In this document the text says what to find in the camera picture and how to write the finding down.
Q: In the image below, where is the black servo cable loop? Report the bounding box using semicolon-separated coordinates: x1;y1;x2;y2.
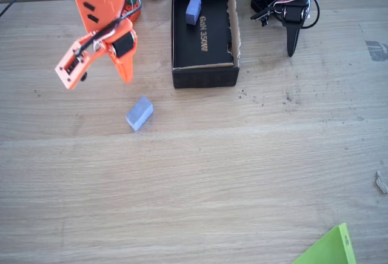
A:
298;0;321;30

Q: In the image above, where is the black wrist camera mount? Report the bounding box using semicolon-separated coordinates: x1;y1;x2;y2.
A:
250;8;271;27

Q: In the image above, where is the black camera cable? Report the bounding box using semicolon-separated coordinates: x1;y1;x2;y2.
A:
74;0;142;58

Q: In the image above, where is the purple foam block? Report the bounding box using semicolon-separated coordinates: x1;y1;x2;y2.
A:
125;95;154;132
184;0;202;26

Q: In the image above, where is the black cardboard box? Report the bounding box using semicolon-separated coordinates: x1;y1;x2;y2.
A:
171;0;242;89

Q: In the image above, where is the light green sheet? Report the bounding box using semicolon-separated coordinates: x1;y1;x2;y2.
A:
291;222;358;264

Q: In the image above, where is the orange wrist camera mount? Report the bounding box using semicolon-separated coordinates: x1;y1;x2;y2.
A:
54;38;92;91

